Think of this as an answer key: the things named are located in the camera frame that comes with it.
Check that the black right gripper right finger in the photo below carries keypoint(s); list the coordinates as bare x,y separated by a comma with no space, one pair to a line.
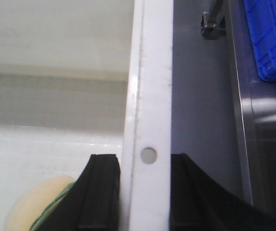
200,204

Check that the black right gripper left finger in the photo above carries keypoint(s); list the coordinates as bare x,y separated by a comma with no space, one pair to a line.
92,204

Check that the yellow round plush toy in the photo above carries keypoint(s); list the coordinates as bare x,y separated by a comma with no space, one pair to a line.
31,209

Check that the white plastic Totelife crate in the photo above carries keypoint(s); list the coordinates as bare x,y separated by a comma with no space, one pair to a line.
83,77

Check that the blue plastic bin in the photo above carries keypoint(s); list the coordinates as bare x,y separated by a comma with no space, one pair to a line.
261,18

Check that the metal shelf frame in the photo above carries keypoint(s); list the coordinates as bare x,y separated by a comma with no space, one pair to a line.
254,104

